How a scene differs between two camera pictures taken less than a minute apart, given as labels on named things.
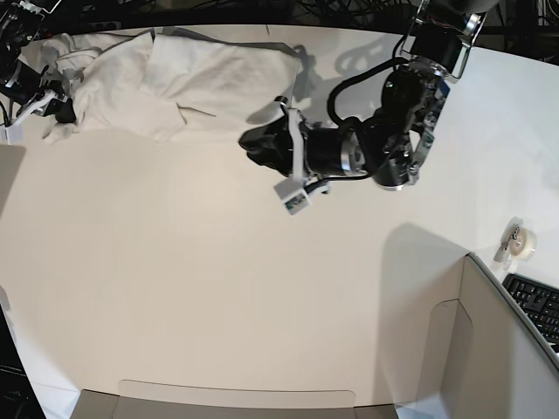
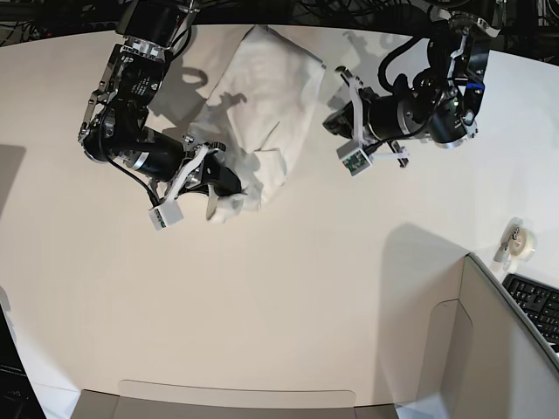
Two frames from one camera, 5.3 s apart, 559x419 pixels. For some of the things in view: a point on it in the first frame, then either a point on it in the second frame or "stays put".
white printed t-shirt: x=168 y=84 → x=258 y=111
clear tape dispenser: x=518 y=243 stays put
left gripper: x=48 y=92 → x=187 y=178
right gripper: x=271 y=145 → x=353 y=119
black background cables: x=507 y=23 stays put
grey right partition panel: x=490 y=358 stays put
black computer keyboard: x=539 y=302 stays put
